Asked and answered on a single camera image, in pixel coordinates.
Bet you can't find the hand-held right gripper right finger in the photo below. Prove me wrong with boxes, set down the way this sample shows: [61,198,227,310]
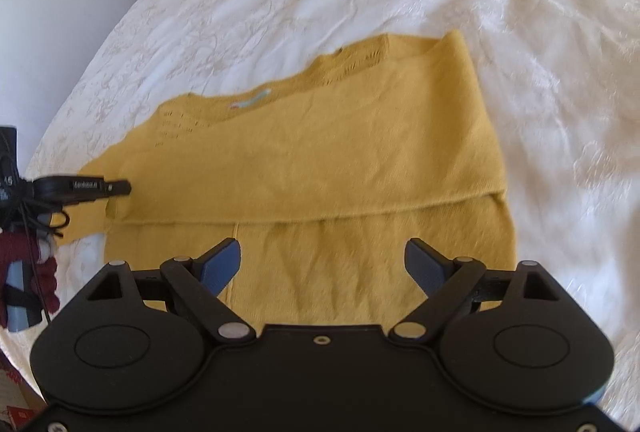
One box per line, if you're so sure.
[388,237,562,343]

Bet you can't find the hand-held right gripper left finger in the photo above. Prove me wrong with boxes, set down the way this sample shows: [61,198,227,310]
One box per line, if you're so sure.
[86,237,255,347]

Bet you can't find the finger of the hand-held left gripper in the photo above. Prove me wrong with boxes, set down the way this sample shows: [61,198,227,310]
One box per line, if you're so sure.
[31,176,133,205]

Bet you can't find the yellow knit sweater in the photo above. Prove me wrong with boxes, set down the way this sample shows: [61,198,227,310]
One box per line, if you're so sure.
[59,30,518,328]

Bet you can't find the person's left forearm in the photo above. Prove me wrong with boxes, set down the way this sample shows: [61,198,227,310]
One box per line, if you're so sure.
[0,232,61,330]

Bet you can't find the red cardboard box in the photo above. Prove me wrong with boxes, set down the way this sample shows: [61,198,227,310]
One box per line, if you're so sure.
[0,352,47,432]

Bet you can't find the black cable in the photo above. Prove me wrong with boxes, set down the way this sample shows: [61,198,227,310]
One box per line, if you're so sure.
[17,202,71,325]

